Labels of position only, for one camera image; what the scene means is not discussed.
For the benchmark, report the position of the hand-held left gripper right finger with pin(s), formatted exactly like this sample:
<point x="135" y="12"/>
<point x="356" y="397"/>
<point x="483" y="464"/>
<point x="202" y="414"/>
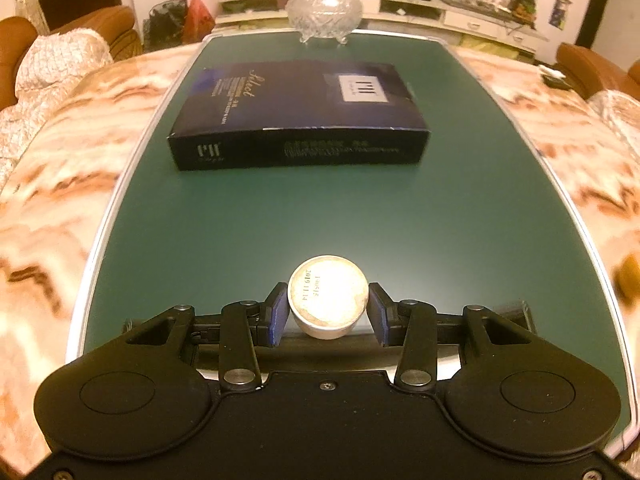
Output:
<point x="378" y="317"/>

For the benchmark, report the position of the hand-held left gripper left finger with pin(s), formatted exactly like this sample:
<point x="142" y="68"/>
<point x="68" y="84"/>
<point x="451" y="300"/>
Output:
<point x="277" y="317"/>

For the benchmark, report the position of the small white round can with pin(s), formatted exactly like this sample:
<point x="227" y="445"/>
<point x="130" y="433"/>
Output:
<point x="327" y="295"/>

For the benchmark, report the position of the green desktop with marble border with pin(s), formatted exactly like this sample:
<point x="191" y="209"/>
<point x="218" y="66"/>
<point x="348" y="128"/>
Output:
<point x="300" y="220"/>

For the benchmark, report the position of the dark blue cardboard box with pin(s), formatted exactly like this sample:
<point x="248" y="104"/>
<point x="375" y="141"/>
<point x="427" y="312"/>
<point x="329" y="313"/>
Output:
<point x="295" y="100"/>

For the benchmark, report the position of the small black tray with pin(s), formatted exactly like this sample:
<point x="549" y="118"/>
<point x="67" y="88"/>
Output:
<point x="555" y="79"/>

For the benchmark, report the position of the red plastic bag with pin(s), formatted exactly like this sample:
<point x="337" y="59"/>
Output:
<point x="199" y="17"/>

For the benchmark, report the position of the white low cabinet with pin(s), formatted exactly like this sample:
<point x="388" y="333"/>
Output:
<point x="450" y="15"/>

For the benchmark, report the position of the crystal glass lidded jar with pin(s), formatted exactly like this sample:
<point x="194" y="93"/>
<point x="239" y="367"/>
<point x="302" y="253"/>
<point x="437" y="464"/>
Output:
<point x="324" y="10"/>

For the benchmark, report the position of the black mesh basket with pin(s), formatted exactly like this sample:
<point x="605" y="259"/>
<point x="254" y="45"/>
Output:
<point x="165" y="25"/>

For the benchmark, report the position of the brown leather armchair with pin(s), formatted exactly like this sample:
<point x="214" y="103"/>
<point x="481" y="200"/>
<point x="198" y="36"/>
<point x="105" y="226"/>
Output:
<point x="112" y="25"/>
<point x="585" y="65"/>

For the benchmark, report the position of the white lace chair cover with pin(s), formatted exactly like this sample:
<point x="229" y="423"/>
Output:
<point x="55" y="55"/>

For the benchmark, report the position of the wall poster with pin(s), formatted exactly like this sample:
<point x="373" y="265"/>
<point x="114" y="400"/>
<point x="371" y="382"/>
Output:
<point x="561" y="11"/>

